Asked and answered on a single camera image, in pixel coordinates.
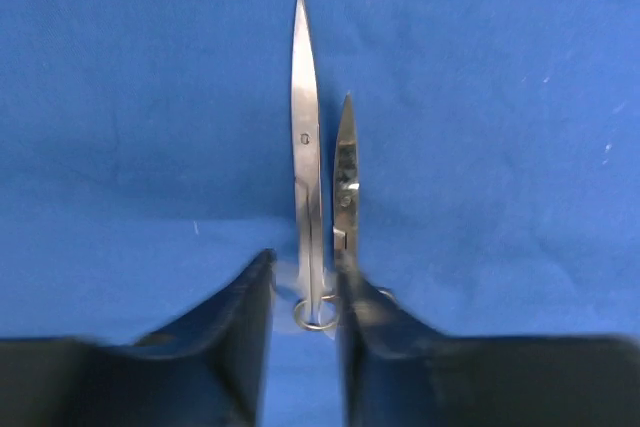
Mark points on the small steel scissors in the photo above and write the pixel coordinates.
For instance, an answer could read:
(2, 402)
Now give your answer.
(346, 187)

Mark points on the large steel scissors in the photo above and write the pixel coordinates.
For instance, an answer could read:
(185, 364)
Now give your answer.
(311, 311)

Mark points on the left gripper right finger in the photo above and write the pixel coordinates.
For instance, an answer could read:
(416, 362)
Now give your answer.
(399, 371)

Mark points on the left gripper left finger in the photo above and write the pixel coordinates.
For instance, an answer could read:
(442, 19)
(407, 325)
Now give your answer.
(204, 368)

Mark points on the blue cloth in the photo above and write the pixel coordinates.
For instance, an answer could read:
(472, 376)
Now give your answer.
(146, 155)

